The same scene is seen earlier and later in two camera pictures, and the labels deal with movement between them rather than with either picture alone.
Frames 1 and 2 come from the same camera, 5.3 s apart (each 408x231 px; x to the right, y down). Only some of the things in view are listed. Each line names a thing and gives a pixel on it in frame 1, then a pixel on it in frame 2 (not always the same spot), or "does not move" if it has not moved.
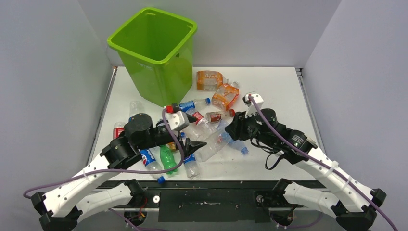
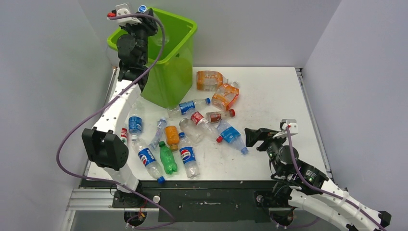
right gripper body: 246,128 → 270,144
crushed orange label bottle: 225,95 does not move
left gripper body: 160,137 → 144,30
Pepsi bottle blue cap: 151,164 does not move
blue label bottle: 194,105 does not move
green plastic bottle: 168,159 does not move
